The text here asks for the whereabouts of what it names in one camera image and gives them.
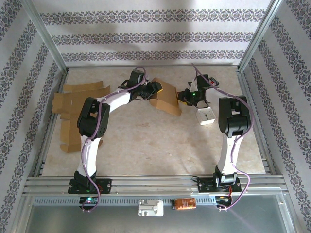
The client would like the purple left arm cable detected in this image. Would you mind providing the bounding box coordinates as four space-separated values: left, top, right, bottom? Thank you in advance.
81 67 147 213

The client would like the aluminium table side rail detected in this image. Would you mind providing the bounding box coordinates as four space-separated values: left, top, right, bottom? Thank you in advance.
237 69 276 175
33 69 70 178

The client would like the grey metal shelf plate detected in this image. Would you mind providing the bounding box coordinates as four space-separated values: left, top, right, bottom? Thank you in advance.
23 194 296 233

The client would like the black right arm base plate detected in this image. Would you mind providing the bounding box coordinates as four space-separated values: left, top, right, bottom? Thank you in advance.
197 177 242 194

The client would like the orange battery pack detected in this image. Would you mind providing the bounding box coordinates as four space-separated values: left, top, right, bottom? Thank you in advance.
171 198 197 210

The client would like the aluminium frame post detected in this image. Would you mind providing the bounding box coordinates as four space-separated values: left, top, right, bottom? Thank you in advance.
19 0 70 73
237 0 287 73

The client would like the white square clock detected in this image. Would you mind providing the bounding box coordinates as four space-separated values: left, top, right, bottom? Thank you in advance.
195 106 217 126

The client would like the white plastic holder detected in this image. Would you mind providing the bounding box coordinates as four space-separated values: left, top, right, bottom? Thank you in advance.
138 199 164 217

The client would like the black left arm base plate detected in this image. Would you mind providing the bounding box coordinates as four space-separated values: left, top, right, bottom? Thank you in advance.
68 178 113 195

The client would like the brown cardboard box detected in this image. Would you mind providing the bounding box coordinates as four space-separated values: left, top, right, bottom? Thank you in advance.
148 77 183 117
52 81 110 153

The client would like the grey slotted cable duct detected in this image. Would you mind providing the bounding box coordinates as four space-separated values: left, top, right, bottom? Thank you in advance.
33 196 234 206

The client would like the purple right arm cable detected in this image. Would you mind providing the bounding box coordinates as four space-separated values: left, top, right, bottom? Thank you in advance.
191 63 256 211

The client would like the aluminium mounting rail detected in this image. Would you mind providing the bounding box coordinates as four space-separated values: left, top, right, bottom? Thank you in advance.
23 176 289 195

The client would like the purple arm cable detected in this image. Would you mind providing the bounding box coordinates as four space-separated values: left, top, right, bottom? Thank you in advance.
81 67 147 213
191 63 256 211

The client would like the controller board with green light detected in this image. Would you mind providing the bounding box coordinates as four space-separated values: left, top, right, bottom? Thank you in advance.
79 196 100 204

